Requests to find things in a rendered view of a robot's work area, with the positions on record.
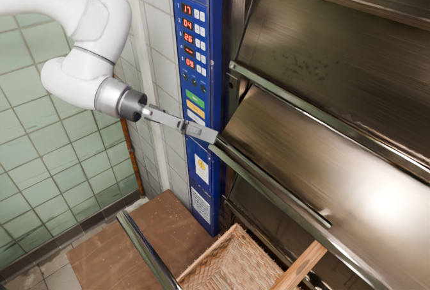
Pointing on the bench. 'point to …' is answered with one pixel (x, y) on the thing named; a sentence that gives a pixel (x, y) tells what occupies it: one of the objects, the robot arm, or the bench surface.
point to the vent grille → (201, 205)
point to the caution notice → (201, 169)
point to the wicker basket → (232, 265)
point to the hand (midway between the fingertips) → (204, 132)
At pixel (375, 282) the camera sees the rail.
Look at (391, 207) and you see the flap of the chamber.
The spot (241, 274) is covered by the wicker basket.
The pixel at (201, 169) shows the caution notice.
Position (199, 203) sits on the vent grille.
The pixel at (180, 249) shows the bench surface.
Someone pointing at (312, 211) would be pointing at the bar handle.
